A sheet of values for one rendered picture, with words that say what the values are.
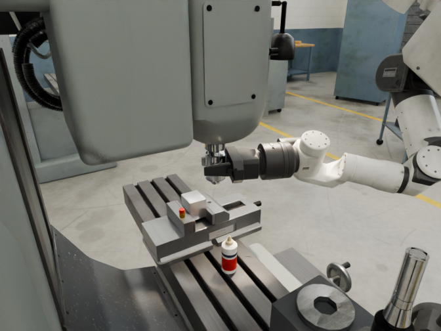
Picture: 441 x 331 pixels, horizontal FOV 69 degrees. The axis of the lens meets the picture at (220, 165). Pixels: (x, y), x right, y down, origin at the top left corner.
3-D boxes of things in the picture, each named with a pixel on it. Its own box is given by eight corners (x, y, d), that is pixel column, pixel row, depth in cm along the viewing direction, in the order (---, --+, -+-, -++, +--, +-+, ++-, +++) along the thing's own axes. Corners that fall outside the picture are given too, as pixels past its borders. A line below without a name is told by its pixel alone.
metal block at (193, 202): (197, 207, 99) (196, 189, 96) (207, 216, 94) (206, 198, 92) (182, 211, 96) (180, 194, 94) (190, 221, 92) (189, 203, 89)
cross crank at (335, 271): (333, 275, 134) (336, 252, 129) (356, 294, 124) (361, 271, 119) (303, 289, 127) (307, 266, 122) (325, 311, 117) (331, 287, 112)
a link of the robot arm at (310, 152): (278, 186, 78) (323, 182, 79) (287, 155, 70) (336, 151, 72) (267, 154, 85) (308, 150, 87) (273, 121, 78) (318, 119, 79)
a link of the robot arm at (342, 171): (289, 179, 81) (344, 193, 79) (297, 154, 75) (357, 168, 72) (293, 161, 85) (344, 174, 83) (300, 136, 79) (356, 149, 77)
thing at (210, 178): (208, 183, 74) (207, 161, 72) (203, 175, 78) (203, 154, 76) (228, 180, 75) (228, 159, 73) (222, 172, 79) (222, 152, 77)
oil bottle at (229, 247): (231, 262, 89) (232, 229, 84) (239, 271, 86) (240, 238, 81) (218, 266, 87) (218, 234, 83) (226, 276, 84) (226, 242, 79)
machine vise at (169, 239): (237, 207, 114) (237, 180, 109) (263, 229, 103) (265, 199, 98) (141, 239, 98) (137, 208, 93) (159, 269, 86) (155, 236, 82)
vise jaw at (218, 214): (209, 201, 105) (209, 190, 103) (230, 220, 95) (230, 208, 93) (192, 205, 102) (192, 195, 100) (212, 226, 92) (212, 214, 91)
